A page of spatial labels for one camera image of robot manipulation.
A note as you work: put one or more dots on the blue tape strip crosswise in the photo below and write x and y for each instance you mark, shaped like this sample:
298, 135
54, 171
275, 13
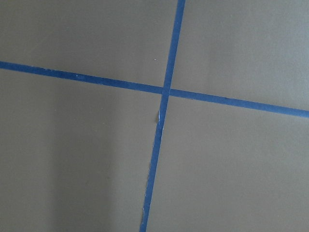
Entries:
153, 89

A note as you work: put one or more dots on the blue tape strip lengthwise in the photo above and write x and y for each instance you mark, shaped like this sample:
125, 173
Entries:
162, 113

